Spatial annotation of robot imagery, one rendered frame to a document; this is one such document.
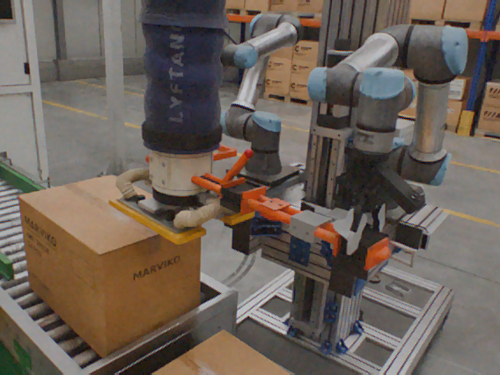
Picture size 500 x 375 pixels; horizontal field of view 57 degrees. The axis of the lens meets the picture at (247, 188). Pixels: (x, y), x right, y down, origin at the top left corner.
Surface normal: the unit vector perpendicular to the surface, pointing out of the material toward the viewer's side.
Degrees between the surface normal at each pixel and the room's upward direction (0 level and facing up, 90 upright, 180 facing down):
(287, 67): 91
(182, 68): 70
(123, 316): 90
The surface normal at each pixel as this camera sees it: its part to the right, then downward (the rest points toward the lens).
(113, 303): 0.72, 0.28
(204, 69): 0.53, -0.04
